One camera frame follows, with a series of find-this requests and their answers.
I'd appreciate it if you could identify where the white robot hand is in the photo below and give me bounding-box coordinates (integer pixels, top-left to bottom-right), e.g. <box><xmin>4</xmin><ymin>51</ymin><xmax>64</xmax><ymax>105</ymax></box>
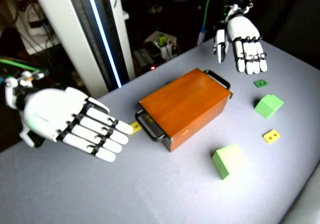
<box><xmin>19</xmin><ymin>86</ymin><xmax>134</xmax><ymax>163</ymax></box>
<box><xmin>212</xmin><ymin>14</ymin><xmax>269</xmax><ymax>75</ymax></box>

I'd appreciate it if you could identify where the wooden box with black handles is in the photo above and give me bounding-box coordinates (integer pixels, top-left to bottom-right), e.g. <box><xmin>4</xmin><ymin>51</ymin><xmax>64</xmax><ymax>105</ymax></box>
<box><xmin>134</xmin><ymin>68</ymin><xmax>233</xmax><ymax>153</ymax></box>

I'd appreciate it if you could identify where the grey table cloth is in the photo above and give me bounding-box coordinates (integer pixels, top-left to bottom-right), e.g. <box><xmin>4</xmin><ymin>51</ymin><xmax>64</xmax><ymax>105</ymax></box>
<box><xmin>0</xmin><ymin>36</ymin><xmax>320</xmax><ymax>224</ymax></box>

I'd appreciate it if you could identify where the small dark green two-hole block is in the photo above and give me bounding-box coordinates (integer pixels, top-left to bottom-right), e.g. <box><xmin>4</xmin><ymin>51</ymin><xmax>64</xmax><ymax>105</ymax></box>
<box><xmin>253</xmin><ymin>79</ymin><xmax>269</xmax><ymax>88</ymax></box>

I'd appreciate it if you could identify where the white device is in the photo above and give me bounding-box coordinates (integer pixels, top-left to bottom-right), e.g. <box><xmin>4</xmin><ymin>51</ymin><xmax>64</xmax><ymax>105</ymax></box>
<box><xmin>24</xmin><ymin>3</ymin><xmax>50</xmax><ymax>36</ymax></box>

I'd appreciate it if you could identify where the green cable with white plug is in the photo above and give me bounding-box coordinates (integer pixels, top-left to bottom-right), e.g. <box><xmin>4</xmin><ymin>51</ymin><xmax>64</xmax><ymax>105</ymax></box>
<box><xmin>196</xmin><ymin>0</ymin><xmax>214</xmax><ymax>46</ymax></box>

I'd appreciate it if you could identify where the white column with blue light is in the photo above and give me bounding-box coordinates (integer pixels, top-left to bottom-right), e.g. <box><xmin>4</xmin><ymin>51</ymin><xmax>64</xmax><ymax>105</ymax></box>
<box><xmin>29</xmin><ymin>0</ymin><xmax>136</xmax><ymax>92</ymax></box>

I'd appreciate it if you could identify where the light green wedge block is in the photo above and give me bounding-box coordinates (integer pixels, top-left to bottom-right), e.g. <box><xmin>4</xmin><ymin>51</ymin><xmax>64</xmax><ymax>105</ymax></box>
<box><xmin>211</xmin><ymin>143</ymin><xmax>248</xmax><ymax>181</ymax></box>

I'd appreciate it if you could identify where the white power strip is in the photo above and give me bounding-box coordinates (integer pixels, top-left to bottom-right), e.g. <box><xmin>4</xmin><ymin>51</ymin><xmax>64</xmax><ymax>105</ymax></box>
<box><xmin>143</xmin><ymin>30</ymin><xmax>179</xmax><ymax>61</ymax></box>

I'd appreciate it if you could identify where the small yellow two-hole block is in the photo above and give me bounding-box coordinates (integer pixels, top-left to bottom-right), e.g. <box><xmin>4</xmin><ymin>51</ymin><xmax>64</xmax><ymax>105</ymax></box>
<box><xmin>262</xmin><ymin>129</ymin><xmax>281</xmax><ymax>145</ymax></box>
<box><xmin>129</xmin><ymin>120</ymin><xmax>143</xmax><ymax>135</ymax></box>

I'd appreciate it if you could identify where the light green house-shaped block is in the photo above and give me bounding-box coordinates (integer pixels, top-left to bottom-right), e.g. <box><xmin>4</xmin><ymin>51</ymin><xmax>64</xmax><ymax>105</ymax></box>
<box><xmin>254</xmin><ymin>93</ymin><xmax>285</xmax><ymax>119</ymax></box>

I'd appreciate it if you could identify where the grey ribbed device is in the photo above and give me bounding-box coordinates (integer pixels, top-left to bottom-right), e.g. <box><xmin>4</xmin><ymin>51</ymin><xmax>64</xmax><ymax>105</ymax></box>
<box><xmin>132</xmin><ymin>47</ymin><xmax>157</xmax><ymax>71</ymax></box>

